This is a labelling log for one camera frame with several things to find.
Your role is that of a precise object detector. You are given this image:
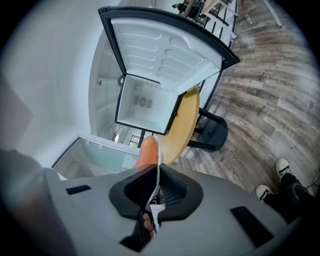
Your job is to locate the person's right black trouser leg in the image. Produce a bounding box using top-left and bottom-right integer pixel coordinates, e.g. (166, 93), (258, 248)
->
(279, 172), (316, 201)

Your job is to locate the round wooden table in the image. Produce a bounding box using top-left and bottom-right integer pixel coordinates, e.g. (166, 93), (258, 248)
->
(156, 86), (229, 165)

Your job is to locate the person's black trouser leg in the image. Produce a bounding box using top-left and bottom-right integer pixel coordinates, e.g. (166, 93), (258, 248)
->
(263, 189), (305, 224)
(279, 172), (316, 201)

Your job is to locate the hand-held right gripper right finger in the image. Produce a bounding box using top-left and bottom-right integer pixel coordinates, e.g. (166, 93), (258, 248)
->
(158, 163), (204, 223)

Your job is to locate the black mini fridge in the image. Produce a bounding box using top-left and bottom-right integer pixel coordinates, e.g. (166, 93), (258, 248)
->
(97, 6), (241, 136)

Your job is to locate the person's white shoe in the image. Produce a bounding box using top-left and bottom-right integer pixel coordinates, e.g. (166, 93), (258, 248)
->
(275, 157), (292, 180)
(255, 184), (274, 201)

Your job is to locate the person's left white shoe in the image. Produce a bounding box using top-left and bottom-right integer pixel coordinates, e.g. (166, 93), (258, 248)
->
(255, 184), (274, 201)

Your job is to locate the orange sausage food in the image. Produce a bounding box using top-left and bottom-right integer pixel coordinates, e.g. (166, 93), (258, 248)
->
(134, 135), (160, 169)

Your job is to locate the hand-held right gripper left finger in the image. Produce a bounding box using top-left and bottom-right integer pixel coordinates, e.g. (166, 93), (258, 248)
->
(108, 164), (159, 220)

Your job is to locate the person's left black trouser leg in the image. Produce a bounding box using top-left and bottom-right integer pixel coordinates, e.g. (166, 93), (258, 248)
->
(263, 189), (305, 224)

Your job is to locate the person's right white shoe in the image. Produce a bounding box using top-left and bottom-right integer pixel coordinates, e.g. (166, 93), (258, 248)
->
(275, 157), (292, 180)

